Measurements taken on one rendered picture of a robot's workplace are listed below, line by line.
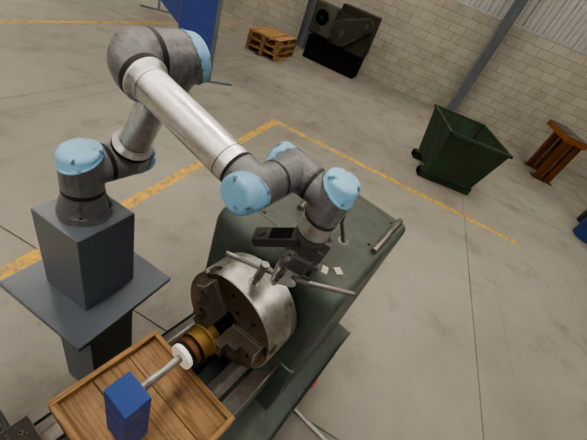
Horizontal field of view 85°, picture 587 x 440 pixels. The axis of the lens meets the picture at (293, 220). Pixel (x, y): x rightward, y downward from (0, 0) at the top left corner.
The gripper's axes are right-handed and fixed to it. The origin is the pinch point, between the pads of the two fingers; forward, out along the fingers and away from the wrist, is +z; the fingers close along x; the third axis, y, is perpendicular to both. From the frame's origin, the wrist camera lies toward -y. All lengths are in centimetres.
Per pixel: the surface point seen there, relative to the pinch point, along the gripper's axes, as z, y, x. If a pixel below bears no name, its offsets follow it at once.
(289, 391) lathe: 71, 33, 7
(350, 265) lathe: 0.7, 22.5, 17.5
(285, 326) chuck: 10.9, 9.1, -4.0
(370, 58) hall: 115, 112, 996
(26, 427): 27, -35, -38
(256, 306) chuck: 4.9, -0.9, -6.0
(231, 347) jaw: 16.0, -2.4, -12.4
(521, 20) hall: -119, 387, 940
